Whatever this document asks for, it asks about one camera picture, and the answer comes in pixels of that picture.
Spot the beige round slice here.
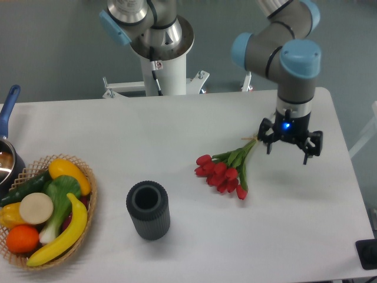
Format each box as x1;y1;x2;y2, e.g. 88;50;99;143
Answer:
19;193;54;225

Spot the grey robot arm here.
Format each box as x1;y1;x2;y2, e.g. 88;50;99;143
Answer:
99;1;323;158

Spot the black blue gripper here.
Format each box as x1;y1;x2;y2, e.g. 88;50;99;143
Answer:
257;97;323;165

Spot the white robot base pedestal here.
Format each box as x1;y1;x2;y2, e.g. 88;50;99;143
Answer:
102;52;210;98

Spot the white frame at right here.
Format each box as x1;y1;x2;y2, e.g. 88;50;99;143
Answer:
349;101;376;159

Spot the dark grey ribbed vase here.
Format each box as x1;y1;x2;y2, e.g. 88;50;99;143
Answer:
125;180;170;241

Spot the green bok choy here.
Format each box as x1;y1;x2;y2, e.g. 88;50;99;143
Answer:
39;175;81;245

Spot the black device at edge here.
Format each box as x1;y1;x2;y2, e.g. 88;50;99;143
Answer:
355;239;376;270

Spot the red vegetable in basket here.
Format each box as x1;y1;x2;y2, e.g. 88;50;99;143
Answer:
61;196;89;232

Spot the yellow squash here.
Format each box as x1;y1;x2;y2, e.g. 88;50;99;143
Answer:
48;159;91;196

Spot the yellow bell pepper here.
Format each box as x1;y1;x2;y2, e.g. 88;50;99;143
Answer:
1;202;27;229

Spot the green cucumber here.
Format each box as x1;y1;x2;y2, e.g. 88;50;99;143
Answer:
1;170;52;208

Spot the yellow banana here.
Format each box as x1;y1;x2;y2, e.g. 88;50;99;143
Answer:
27;193;88;267

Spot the orange fruit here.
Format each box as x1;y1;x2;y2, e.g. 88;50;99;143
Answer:
6;225;39;254

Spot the red tulip bouquet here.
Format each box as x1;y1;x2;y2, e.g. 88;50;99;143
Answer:
194;137;257;200

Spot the woven wicker basket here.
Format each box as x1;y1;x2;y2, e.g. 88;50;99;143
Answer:
1;154;97;271

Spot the blue handled saucepan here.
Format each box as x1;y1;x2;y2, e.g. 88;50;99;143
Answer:
1;84;25;198

